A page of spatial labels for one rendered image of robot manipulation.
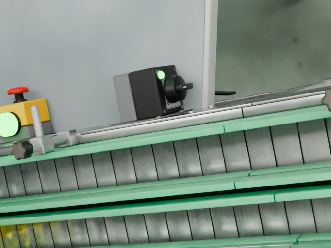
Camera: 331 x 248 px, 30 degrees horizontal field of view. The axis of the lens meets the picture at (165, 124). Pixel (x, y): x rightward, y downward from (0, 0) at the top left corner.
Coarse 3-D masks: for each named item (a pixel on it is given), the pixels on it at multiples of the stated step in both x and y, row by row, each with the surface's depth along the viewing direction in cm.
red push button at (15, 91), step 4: (12, 88) 115; (16, 88) 115; (20, 88) 115; (24, 88) 115; (28, 88) 116; (8, 92) 115; (12, 92) 115; (16, 92) 114; (20, 92) 115; (24, 92) 116; (16, 96) 116; (20, 96) 116; (16, 100) 116
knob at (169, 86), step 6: (168, 78) 99; (174, 78) 99; (180, 78) 100; (168, 84) 99; (174, 84) 98; (180, 84) 100; (186, 84) 99; (192, 84) 101; (168, 90) 99; (174, 90) 98; (180, 90) 98; (186, 90) 101; (168, 96) 99; (174, 96) 99; (180, 96) 99; (174, 102) 100
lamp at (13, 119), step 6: (0, 114) 112; (6, 114) 111; (12, 114) 112; (0, 120) 111; (6, 120) 111; (12, 120) 111; (18, 120) 112; (0, 126) 111; (6, 126) 111; (12, 126) 111; (18, 126) 112; (0, 132) 111; (6, 132) 111; (12, 132) 112; (18, 132) 113
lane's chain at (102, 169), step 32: (256, 128) 86; (288, 128) 84; (320, 128) 82; (64, 160) 102; (96, 160) 99; (128, 160) 96; (160, 160) 94; (192, 160) 91; (224, 160) 89; (256, 160) 86; (288, 160) 84; (320, 160) 82; (0, 192) 110; (32, 192) 106
